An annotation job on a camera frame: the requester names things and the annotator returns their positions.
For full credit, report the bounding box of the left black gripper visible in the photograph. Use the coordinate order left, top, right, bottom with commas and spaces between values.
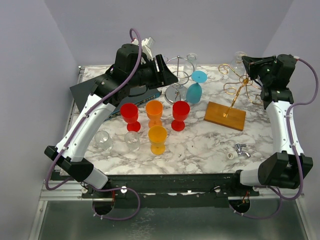
127, 53, 178, 89

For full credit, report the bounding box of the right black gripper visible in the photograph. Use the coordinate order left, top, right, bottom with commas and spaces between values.
243, 55, 278, 86

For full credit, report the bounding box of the clear ribbed wine glass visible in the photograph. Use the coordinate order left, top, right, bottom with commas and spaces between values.
228, 51, 247, 81

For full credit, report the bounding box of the blue wine glass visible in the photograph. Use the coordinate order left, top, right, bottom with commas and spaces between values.
186, 70, 208, 104

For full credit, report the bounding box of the orange wine glass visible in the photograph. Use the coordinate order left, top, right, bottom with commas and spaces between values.
145, 100, 163, 128

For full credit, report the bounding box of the red wine glass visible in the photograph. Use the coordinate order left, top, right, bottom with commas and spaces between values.
120, 103, 141, 132
171, 101, 190, 132

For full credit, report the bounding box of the yellow wine glass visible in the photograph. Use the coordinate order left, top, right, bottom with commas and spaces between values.
148, 125, 168, 155

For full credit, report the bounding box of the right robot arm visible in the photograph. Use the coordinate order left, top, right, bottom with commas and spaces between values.
230, 54, 313, 196

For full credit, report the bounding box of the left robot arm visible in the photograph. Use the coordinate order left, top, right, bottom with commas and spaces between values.
44, 43, 178, 198

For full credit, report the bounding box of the clear glass on silver rack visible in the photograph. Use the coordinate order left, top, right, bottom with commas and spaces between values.
183, 53, 198, 76

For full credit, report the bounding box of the chrome faucet tap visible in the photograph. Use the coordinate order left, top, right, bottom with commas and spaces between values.
234, 143, 251, 159

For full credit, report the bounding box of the clear glass tumbler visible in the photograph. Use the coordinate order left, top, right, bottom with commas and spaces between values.
94, 130, 113, 151

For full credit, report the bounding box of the silver wire glass rack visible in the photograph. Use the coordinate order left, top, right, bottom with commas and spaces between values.
164, 55, 192, 105

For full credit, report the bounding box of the gold wire glass rack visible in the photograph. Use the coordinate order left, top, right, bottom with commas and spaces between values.
204, 63, 262, 131

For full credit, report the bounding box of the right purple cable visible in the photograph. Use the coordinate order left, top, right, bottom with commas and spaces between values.
232, 56, 320, 220

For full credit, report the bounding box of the purple cable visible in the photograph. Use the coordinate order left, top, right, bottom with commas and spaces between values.
232, 56, 320, 220
44, 27, 142, 222

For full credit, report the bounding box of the black network switch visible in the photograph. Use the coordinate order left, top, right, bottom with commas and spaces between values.
70, 74, 162, 121

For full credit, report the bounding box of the black mounting rail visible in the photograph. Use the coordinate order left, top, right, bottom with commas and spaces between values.
82, 173, 259, 208

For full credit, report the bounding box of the aluminium frame rail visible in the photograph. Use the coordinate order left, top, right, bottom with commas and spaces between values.
39, 181, 112, 202

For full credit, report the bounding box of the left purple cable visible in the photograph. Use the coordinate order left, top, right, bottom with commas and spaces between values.
44, 27, 142, 222

